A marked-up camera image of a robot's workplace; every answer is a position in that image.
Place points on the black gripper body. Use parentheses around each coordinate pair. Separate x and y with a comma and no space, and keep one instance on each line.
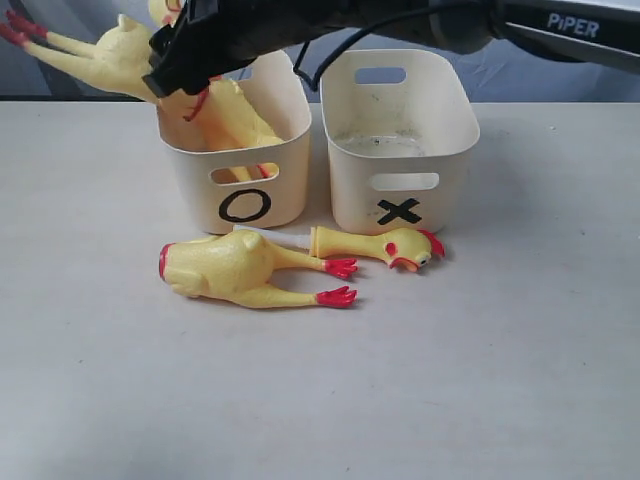
(211,38)

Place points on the headless rubber chicken body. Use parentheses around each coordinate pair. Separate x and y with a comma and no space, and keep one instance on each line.
(237,267)

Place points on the detached rubber chicken head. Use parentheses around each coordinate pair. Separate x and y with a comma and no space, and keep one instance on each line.
(405,247)

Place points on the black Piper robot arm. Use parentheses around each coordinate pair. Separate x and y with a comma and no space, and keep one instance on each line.
(599,32)

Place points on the cream bin marked O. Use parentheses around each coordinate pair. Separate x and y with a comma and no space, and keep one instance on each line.
(263,187)

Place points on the cream bin marked X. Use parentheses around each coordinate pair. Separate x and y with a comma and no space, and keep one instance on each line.
(400,130)

